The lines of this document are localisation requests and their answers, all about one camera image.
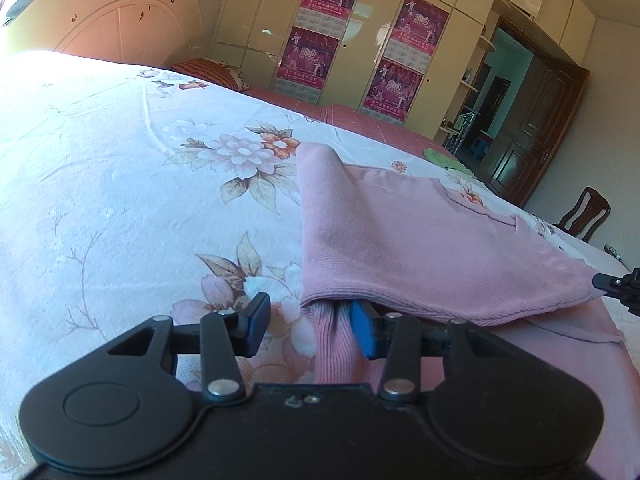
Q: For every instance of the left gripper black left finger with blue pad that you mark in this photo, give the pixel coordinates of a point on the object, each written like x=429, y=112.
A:
x=225, y=334

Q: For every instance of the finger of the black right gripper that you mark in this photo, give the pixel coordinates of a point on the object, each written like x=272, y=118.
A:
x=625, y=289

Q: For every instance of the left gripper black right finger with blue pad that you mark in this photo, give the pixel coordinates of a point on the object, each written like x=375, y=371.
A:
x=375, y=331

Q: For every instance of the pink knit sweater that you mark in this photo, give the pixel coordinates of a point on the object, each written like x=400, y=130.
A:
x=419, y=246

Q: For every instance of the dark wooden chair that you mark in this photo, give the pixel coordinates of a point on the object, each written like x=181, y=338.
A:
x=586, y=216

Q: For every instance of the green cloth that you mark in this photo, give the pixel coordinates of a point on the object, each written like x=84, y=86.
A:
x=444, y=161

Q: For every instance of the white floral bed sheet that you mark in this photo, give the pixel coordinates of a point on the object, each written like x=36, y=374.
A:
x=129, y=192

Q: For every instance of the pink checkered bed cover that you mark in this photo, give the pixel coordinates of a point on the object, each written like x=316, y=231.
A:
x=345, y=118

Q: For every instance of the dark brown wooden door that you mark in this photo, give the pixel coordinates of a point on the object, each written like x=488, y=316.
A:
x=534, y=128

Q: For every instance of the lower right magenta poster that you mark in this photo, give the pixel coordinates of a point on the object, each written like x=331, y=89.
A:
x=391, y=92

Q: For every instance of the orange striped pillow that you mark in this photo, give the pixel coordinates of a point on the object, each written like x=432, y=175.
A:
x=217, y=72

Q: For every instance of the lower left magenta poster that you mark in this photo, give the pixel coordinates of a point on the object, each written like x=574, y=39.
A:
x=305, y=64

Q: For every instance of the cream glossy wardrobe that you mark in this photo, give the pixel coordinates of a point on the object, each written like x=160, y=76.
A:
x=252, y=34

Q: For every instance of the upper right magenta poster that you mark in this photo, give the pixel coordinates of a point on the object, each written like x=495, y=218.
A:
x=415, y=35

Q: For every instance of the cream round headboard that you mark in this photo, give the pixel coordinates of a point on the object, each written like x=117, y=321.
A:
x=142, y=32

